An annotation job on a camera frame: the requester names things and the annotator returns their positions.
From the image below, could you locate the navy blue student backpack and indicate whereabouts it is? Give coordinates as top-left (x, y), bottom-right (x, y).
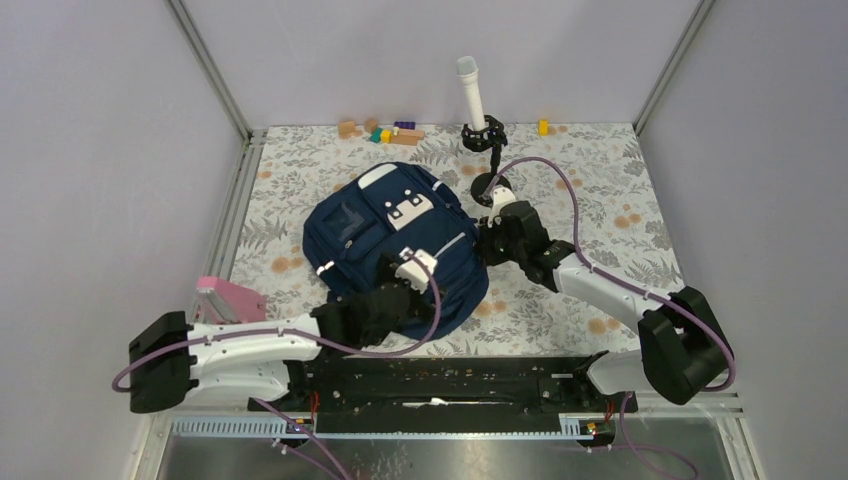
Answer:
top-left (302, 162), bottom-right (489, 339)

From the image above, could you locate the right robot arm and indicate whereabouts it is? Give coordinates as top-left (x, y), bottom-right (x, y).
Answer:
top-left (478, 201), bottom-right (736, 412)

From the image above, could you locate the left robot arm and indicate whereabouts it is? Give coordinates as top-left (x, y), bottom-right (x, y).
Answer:
top-left (111, 250), bottom-right (442, 414)

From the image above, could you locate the black microphone stand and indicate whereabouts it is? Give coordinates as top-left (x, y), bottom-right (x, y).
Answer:
top-left (461, 114), bottom-right (508, 207)

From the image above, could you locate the pink box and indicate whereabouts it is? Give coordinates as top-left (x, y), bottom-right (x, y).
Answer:
top-left (196, 276), bottom-right (267, 325)

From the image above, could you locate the long tan wooden block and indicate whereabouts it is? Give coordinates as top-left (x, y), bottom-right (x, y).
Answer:
top-left (389, 128), bottom-right (426, 146)

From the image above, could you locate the teal toy block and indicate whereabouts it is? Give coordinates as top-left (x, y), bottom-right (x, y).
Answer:
top-left (369, 128), bottom-right (386, 144)

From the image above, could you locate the white microphone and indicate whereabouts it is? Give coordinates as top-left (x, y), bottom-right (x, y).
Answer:
top-left (456, 56), bottom-right (487, 131)

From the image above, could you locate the round wooden block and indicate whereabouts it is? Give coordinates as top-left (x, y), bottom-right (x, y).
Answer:
top-left (363, 118), bottom-right (379, 134)

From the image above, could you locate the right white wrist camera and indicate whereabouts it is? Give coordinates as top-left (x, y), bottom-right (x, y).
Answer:
top-left (486, 185), bottom-right (516, 228)

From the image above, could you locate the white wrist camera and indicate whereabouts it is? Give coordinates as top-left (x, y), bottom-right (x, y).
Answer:
top-left (395, 247), bottom-right (438, 294)
top-left (486, 185), bottom-right (516, 228)

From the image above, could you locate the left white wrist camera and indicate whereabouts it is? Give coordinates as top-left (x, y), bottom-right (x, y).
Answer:
top-left (395, 247), bottom-right (438, 294)

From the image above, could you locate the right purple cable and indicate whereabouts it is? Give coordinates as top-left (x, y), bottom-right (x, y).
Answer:
top-left (483, 156), bottom-right (738, 480)

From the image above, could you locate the purple cable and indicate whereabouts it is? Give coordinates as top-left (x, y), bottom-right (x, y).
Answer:
top-left (111, 247), bottom-right (444, 480)
top-left (483, 156), bottom-right (738, 480)

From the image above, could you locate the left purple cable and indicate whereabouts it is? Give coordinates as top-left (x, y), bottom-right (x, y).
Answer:
top-left (111, 247), bottom-right (444, 480)

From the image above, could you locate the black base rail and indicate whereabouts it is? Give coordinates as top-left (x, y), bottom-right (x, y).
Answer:
top-left (270, 356), bottom-right (637, 435)

